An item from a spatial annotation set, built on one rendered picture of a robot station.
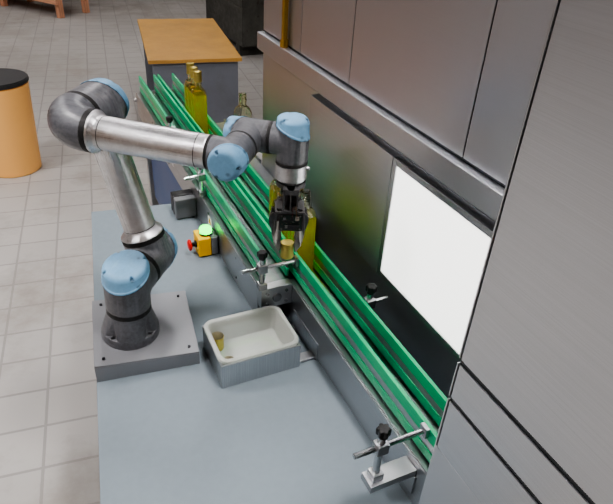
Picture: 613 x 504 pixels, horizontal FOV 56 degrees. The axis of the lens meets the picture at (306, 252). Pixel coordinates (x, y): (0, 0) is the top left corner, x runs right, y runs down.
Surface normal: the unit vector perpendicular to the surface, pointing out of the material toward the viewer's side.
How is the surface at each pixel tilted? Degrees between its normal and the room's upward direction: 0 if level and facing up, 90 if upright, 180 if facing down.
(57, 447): 0
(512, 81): 90
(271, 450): 0
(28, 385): 0
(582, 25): 90
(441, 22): 90
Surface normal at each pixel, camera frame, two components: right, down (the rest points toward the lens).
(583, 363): -0.91, 0.19
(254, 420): 0.05, -0.83
